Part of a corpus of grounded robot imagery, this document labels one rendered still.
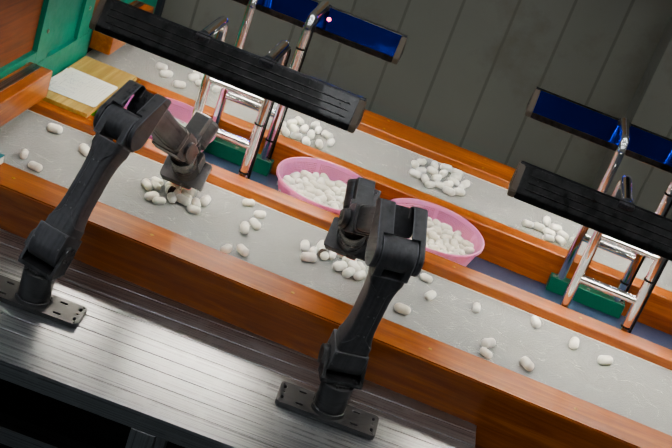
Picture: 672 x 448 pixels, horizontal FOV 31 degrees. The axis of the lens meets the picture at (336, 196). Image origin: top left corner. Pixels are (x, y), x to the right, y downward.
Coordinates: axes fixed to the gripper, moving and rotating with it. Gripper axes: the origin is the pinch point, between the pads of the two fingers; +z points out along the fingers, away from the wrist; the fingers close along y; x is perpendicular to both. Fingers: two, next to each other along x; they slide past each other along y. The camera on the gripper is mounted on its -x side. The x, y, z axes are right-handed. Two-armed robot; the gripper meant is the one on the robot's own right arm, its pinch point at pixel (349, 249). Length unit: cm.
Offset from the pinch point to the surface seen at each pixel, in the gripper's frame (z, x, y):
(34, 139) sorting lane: 10, 2, 76
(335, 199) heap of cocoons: 33.3, -18.5, 9.2
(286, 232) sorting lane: 13.2, -1.3, 15.2
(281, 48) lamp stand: -5.7, -35.1, 30.6
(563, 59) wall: 180, -147, -42
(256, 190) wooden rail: 18.7, -9.2, 26.1
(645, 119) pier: 173, -133, -78
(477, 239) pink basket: 37, -24, -27
